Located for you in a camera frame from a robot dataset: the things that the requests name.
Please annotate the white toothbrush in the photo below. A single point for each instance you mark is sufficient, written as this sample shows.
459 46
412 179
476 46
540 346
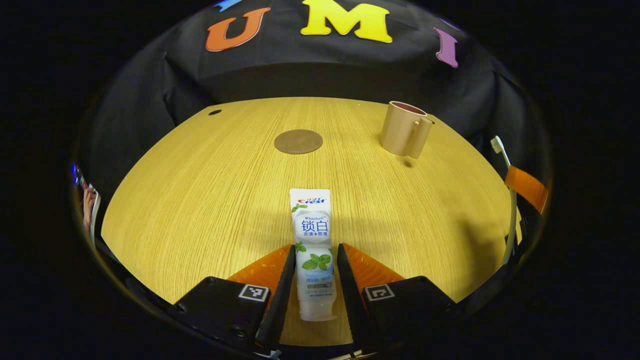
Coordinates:
511 225

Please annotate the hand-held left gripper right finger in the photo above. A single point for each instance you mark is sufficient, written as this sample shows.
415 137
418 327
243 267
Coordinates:
348 295

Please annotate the beige cup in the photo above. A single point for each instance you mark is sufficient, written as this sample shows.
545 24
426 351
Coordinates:
400 130

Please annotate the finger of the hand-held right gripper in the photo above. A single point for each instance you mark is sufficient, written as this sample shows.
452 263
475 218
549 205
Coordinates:
527 187

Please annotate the white toothpaste tube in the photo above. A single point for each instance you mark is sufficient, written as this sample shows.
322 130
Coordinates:
314 235

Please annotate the brown round coaster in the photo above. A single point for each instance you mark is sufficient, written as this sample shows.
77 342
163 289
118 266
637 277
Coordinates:
298 141

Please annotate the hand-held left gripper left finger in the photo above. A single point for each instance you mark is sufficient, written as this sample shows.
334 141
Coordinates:
277 300

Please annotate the black backdrop cloth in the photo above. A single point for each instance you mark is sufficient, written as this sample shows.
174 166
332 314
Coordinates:
310 70

